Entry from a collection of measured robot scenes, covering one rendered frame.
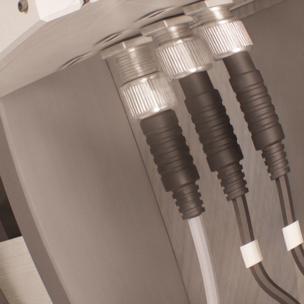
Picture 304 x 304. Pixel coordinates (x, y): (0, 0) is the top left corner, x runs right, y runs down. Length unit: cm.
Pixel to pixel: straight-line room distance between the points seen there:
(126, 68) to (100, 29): 7
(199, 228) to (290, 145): 4
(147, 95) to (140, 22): 5
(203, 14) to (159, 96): 7
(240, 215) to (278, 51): 6
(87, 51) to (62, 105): 11
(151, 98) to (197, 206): 3
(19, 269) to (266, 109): 103
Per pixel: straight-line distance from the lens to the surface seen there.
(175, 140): 69
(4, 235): 166
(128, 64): 69
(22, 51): 57
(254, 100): 62
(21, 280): 164
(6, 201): 174
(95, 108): 79
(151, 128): 69
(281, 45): 67
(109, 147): 79
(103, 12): 57
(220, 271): 77
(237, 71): 62
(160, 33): 66
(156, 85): 69
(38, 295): 163
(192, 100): 66
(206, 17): 62
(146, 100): 69
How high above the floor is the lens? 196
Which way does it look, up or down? 41 degrees down
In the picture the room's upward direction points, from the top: 1 degrees clockwise
